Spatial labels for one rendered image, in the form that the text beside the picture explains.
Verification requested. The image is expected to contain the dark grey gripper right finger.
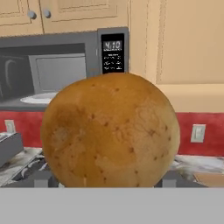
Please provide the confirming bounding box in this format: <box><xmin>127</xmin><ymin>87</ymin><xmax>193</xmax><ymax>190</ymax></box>
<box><xmin>154</xmin><ymin>169</ymin><xmax>207</xmax><ymax>188</ymax></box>

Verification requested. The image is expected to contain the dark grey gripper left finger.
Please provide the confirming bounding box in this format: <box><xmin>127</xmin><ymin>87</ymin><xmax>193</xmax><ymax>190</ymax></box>
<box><xmin>6</xmin><ymin>169</ymin><xmax>60</xmax><ymax>188</ymax></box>

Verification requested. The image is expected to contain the brown potato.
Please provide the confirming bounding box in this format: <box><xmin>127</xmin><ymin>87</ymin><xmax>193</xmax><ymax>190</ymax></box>
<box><xmin>40</xmin><ymin>72</ymin><xmax>181</xmax><ymax>188</ymax></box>

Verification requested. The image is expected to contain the wooden cutting board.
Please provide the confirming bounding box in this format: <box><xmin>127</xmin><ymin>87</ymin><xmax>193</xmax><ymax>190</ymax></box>
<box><xmin>193</xmin><ymin>172</ymin><xmax>224</xmax><ymax>188</ymax></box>

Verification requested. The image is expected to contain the grey microwave oven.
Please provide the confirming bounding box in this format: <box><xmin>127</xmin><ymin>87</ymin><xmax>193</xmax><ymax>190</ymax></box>
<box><xmin>0</xmin><ymin>26</ymin><xmax>130</xmax><ymax>112</ymax></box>

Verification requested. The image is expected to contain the grey toaster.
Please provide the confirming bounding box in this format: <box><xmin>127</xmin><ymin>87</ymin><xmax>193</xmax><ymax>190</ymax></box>
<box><xmin>0</xmin><ymin>131</ymin><xmax>25</xmax><ymax>168</ymax></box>

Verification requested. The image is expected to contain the white round plate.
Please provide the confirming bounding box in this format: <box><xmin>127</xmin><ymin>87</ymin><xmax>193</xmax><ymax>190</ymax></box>
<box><xmin>20</xmin><ymin>92</ymin><xmax>60</xmax><ymax>105</ymax></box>

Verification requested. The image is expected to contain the tall beige cupboard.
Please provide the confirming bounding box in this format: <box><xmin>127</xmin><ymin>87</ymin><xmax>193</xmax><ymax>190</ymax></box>
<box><xmin>128</xmin><ymin>0</ymin><xmax>224</xmax><ymax>114</ymax></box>

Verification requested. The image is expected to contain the grey round cupboard knob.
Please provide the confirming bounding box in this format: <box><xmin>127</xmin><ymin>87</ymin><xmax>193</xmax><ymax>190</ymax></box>
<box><xmin>42</xmin><ymin>9</ymin><xmax>53</xmax><ymax>19</ymax></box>
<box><xmin>27</xmin><ymin>10</ymin><xmax>38</xmax><ymax>20</ymax></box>

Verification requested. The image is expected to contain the beige cupboard door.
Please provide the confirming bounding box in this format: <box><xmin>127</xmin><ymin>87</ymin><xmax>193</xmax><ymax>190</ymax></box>
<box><xmin>0</xmin><ymin>0</ymin><xmax>45</xmax><ymax>38</ymax></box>
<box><xmin>38</xmin><ymin>0</ymin><xmax>130</xmax><ymax>34</ymax></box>

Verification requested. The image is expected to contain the white wall socket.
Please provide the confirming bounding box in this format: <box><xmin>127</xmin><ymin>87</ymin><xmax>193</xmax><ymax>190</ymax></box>
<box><xmin>190</xmin><ymin>123</ymin><xmax>207</xmax><ymax>144</ymax></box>
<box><xmin>3</xmin><ymin>119</ymin><xmax>17</xmax><ymax>134</ymax></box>

